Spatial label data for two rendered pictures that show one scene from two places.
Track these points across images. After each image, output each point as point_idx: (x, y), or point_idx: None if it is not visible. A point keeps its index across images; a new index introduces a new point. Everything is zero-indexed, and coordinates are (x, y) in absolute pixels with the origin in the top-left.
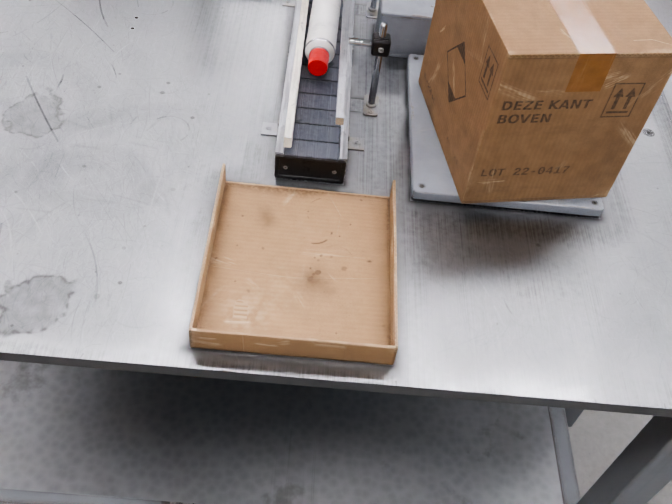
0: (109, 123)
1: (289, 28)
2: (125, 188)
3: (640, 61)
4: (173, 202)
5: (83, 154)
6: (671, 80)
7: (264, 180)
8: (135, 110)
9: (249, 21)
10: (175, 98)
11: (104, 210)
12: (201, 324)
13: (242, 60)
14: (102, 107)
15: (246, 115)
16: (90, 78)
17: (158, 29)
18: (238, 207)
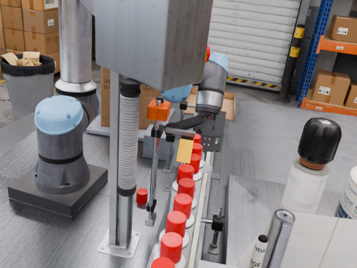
0: (278, 136)
1: (214, 162)
2: (263, 122)
3: None
4: (247, 118)
5: (281, 130)
6: (30, 128)
7: None
8: (271, 139)
9: (236, 167)
10: (258, 141)
11: (266, 119)
12: (232, 101)
13: (235, 151)
14: (283, 141)
15: (229, 134)
16: (295, 150)
17: (279, 167)
18: (228, 115)
